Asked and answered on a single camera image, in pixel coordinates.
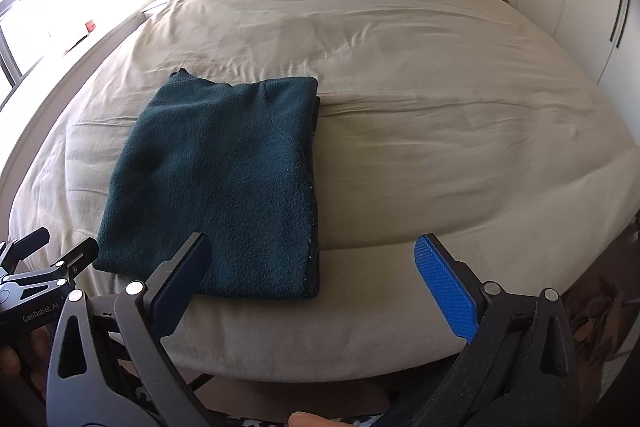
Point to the person's left hand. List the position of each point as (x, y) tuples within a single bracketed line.
[(25, 357)]

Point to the bed with beige sheet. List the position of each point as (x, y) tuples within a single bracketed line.
[(425, 107)]

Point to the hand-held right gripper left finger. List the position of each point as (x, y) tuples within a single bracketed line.
[(190, 277)]

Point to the small red object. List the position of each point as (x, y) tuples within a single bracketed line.
[(91, 26)]

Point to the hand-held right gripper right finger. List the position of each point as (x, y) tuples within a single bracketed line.
[(445, 287)]

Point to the dark green sweater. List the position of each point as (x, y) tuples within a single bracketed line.
[(215, 177)]

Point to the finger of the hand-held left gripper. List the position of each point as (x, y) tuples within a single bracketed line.
[(80, 257), (30, 243)]

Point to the window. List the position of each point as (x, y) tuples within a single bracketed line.
[(15, 22)]

